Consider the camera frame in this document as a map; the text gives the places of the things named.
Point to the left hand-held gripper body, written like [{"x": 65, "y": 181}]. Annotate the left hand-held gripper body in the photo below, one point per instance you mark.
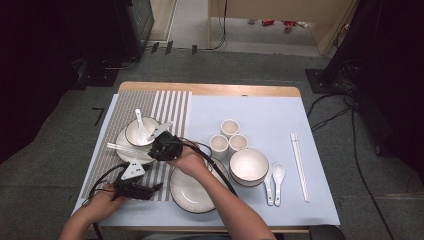
[{"x": 130, "y": 191}]

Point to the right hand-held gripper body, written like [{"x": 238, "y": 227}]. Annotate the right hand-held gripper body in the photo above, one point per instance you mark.
[{"x": 170, "y": 148}]

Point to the white plate with dark rim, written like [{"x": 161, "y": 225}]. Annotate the white plate with dark rim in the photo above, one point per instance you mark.
[
  {"x": 128, "y": 157},
  {"x": 188, "y": 196}
]

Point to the white ceramic chopstick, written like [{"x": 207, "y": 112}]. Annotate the white ceramic chopstick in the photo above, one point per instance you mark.
[
  {"x": 126, "y": 146},
  {"x": 128, "y": 150}
]

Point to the white bowl with dark rim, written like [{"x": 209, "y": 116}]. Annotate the white bowl with dark rim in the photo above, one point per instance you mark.
[
  {"x": 132, "y": 133},
  {"x": 248, "y": 165},
  {"x": 249, "y": 185}
]

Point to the white ceramic soup spoon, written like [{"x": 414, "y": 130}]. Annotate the white ceramic soup spoon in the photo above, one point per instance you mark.
[
  {"x": 138, "y": 116},
  {"x": 269, "y": 195},
  {"x": 278, "y": 171}
]

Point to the cream ceramic cup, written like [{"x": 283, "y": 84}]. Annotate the cream ceramic cup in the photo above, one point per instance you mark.
[
  {"x": 219, "y": 143},
  {"x": 230, "y": 127},
  {"x": 238, "y": 142}
]

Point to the bundle of white chopsticks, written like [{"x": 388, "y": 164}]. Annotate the bundle of white chopsticks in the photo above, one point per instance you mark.
[{"x": 298, "y": 160}]

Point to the person's left hand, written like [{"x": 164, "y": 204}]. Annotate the person's left hand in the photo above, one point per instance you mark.
[{"x": 100, "y": 206}]

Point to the striped woven placemat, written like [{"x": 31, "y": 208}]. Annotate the striped woven placemat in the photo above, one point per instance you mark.
[{"x": 133, "y": 103}]

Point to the black stand foot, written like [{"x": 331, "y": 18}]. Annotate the black stand foot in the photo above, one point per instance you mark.
[{"x": 96, "y": 76}]

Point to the pale blue table sheet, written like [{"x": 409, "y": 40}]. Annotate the pale blue table sheet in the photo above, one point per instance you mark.
[{"x": 266, "y": 113}]

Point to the dark equipment box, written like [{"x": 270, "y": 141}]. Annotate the dark equipment box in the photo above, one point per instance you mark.
[{"x": 140, "y": 26}]

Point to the black curtain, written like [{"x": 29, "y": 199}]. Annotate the black curtain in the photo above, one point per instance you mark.
[
  {"x": 33, "y": 66},
  {"x": 400, "y": 66}
]

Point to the small red object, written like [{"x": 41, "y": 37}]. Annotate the small red object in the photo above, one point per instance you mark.
[
  {"x": 268, "y": 22},
  {"x": 289, "y": 25}
]

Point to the black stool seat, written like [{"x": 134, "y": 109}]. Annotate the black stool seat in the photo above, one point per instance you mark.
[{"x": 328, "y": 234}]

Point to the beige wooden cabinet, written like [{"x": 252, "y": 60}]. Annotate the beige wooden cabinet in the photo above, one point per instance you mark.
[{"x": 283, "y": 8}]

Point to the small white object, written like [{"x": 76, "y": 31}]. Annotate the small white object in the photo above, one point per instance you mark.
[{"x": 303, "y": 24}]

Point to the black metal stand base plate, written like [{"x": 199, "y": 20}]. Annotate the black metal stand base plate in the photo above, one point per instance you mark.
[{"x": 320, "y": 81}]

